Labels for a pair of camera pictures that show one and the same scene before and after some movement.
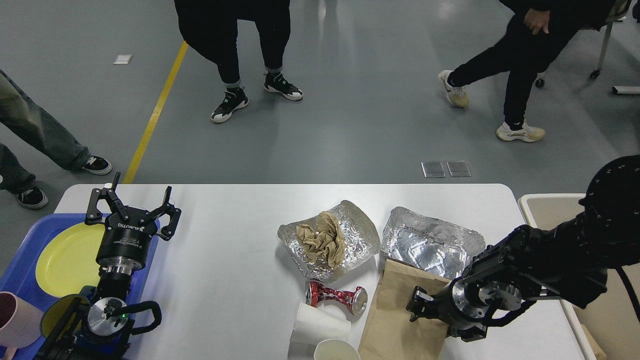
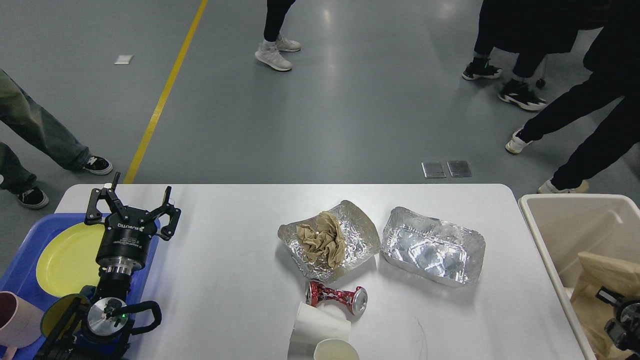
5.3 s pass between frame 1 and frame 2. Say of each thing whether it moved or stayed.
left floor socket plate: stayed
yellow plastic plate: stayed
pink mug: stayed
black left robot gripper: stayed
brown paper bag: moved
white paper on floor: stayed
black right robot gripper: moved
